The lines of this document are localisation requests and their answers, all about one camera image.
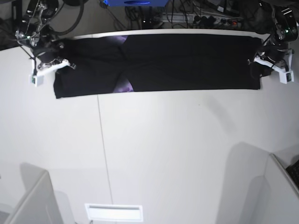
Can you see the white partition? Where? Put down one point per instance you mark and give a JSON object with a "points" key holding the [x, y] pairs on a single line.
{"points": [[40, 204], [272, 198]]}

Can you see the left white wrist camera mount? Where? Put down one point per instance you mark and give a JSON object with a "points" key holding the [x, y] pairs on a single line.
{"points": [[285, 73]]}

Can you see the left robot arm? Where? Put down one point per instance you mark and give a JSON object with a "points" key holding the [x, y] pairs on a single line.
{"points": [[284, 27]]}

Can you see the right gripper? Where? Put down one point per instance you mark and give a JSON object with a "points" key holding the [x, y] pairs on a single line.
{"points": [[46, 53]]}

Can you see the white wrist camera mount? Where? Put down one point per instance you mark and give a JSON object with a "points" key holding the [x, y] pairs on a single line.
{"points": [[285, 73], [41, 70]]}

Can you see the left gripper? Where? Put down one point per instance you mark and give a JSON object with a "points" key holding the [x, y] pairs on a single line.
{"points": [[272, 51]]}

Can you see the blue box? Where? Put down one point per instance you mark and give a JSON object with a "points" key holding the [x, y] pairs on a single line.
{"points": [[136, 3]]}

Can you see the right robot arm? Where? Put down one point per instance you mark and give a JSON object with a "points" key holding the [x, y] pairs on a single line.
{"points": [[35, 32]]}

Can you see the white partition right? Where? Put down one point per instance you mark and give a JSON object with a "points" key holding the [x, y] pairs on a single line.
{"points": [[272, 198]]}

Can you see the white partition left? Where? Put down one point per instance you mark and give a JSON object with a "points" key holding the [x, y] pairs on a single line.
{"points": [[40, 204]]}

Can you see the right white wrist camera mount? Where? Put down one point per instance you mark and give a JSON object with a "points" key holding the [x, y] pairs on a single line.
{"points": [[41, 70]]}

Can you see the black keyboard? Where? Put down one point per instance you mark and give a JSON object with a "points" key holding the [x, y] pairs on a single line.
{"points": [[293, 172]]}

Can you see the black T-shirt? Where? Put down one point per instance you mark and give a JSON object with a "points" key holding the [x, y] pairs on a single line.
{"points": [[160, 62]]}

